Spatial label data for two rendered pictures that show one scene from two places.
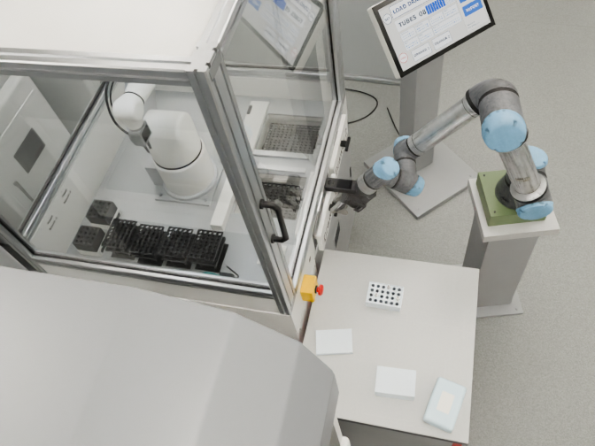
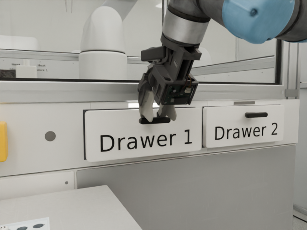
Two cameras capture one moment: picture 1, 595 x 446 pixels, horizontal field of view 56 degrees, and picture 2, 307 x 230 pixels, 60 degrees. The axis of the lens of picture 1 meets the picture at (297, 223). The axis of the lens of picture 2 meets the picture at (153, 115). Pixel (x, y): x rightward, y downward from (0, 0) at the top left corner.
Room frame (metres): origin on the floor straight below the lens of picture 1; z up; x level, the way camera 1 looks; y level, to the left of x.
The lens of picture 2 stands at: (0.75, -0.54, 0.97)
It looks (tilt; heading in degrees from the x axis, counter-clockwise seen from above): 5 degrees down; 41
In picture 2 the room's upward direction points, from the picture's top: straight up
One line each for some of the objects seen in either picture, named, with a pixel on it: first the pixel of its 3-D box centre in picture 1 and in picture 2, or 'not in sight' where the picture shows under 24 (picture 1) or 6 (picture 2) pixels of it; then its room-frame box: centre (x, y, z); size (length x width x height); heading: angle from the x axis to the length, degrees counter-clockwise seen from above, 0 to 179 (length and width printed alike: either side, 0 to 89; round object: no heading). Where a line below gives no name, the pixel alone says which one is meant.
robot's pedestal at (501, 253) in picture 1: (496, 251); not in sight; (1.11, -0.83, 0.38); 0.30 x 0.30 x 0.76; 81
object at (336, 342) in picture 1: (334, 342); not in sight; (0.73, -0.03, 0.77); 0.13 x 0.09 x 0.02; 78
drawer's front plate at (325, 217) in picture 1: (328, 211); (148, 132); (1.21, -0.12, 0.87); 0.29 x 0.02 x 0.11; 156
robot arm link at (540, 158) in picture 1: (527, 167); not in sight; (1.11, -0.84, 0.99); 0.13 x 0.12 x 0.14; 165
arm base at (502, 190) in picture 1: (518, 185); not in sight; (1.11, -0.83, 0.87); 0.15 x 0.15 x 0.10
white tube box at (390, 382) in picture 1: (395, 383); not in sight; (0.54, -0.19, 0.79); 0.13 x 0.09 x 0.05; 68
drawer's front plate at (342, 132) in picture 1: (338, 148); (246, 124); (1.50, -0.24, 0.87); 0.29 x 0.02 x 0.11; 156
